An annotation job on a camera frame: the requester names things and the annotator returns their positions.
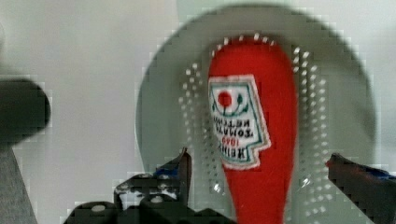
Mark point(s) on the red plush ketchup bottle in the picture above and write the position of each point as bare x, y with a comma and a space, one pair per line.
253, 106

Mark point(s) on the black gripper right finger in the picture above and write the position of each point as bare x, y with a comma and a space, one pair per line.
372, 190

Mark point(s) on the green oval strainer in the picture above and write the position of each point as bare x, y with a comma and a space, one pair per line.
335, 112

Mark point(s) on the black round bowl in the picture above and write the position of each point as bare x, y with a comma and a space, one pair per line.
24, 110

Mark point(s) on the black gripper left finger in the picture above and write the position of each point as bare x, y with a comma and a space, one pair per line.
160, 197

